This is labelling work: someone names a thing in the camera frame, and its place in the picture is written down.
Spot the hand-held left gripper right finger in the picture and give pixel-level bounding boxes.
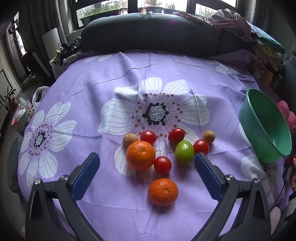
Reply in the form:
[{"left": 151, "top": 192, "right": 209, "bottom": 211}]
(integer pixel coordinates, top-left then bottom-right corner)
[{"left": 193, "top": 152, "right": 271, "bottom": 241}]

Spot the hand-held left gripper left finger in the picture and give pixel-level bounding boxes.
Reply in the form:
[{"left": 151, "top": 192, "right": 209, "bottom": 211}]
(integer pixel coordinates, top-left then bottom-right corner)
[{"left": 25, "top": 152, "right": 103, "bottom": 241}]

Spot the green lime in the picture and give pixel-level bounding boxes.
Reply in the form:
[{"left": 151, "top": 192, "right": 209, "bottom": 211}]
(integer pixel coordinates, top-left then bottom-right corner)
[{"left": 174, "top": 140, "right": 195, "bottom": 165}]

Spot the small orange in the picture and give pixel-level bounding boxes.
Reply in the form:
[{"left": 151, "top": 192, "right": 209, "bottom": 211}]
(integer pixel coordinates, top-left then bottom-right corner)
[{"left": 148, "top": 178, "right": 179, "bottom": 207}]

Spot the red tomato with stem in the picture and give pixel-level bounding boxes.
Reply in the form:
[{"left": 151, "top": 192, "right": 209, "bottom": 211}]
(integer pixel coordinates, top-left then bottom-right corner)
[{"left": 168, "top": 128, "right": 188, "bottom": 143}]

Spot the large orange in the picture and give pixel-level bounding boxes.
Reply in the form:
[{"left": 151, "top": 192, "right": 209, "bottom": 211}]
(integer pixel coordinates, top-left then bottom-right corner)
[{"left": 125, "top": 141, "right": 156, "bottom": 171}]

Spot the green plastic bowl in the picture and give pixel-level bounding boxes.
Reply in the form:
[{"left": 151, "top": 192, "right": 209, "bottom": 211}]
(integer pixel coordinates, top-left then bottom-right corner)
[{"left": 238, "top": 88, "right": 292, "bottom": 164}]

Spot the person's right forearm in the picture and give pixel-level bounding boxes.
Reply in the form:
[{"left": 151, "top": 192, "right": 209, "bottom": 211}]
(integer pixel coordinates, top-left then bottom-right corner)
[{"left": 286, "top": 192, "right": 296, "bottom": 224}]

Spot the person's right hand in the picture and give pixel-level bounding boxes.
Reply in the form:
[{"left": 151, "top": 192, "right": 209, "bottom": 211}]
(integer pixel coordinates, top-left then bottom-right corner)
[{"left": 290, "top": 157, "right": 296, "bottom": 192}]

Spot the white box with red label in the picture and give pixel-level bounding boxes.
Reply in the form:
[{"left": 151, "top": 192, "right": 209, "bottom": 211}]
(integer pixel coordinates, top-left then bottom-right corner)
[{"left": 11, "top": 97, "right": 35, "bottom": 126}]

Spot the white plastic bag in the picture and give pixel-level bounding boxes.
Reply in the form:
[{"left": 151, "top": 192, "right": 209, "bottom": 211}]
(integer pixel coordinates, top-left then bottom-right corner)
[{"left": 31, "top": 86, "right": 50, "bottom": 109}]

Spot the purple floral bedsheet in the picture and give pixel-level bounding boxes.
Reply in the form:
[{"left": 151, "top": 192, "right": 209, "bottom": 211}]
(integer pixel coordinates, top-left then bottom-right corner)
[{"left": 17, "top": 51, "right": 292, "bottom": 241}]

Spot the pink plush toy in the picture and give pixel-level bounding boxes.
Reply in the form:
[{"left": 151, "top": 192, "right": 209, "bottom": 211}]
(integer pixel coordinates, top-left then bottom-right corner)
[{"left": 277, "top": 100, "right": 296, "bottom": 130}]

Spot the small potted plant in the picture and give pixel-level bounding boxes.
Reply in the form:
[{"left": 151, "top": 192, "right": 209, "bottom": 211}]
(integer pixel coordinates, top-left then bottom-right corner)
[{"left": 3, "top": 85, "right": 18, "bottom": 109}]

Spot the yellow bottle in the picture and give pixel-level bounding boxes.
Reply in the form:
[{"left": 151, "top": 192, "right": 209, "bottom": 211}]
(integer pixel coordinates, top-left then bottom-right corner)
[{"left": 262, "top": 70, "right": 274, "bottom": 90}]

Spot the dark clothes heap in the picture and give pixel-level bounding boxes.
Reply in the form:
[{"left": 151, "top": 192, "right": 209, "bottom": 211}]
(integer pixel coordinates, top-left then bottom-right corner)
[{"left": 50, "top": 40, "right": 81, "bottom": 67}]

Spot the white board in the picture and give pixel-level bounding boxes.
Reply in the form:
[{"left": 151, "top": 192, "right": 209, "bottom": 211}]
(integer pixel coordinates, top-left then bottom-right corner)
[{"left": 42, "top": 28, "right": 62, "bottom": 61}]

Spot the stack of folded clothes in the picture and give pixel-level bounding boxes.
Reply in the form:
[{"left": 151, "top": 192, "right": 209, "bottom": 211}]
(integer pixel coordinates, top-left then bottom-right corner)
[{"left": 250, "top": 23, "right": 286, "bottom": 70}]

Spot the long dark sofa cushion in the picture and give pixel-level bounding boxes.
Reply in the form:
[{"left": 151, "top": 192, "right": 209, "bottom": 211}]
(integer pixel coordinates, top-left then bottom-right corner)
[{"left": 80, "top": 12, "right": 220, "bottom": 58}]

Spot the mauve clothes pile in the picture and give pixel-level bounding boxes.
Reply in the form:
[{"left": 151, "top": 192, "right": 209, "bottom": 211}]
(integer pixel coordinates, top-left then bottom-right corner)
[{"left": 173, "top": 9, "right": 252, "bottom": 43}]

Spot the long dark planter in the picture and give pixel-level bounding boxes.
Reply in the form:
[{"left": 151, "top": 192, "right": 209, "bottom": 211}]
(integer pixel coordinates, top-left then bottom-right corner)
[{"left": 80, "top": 9, "right": 122, "bottom": 25}]

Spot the grey curtain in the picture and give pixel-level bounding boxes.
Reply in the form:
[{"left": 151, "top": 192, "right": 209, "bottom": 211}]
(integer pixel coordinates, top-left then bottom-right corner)
[{"left": 20, "top": 0, "right": 67, "bottom": 54}]

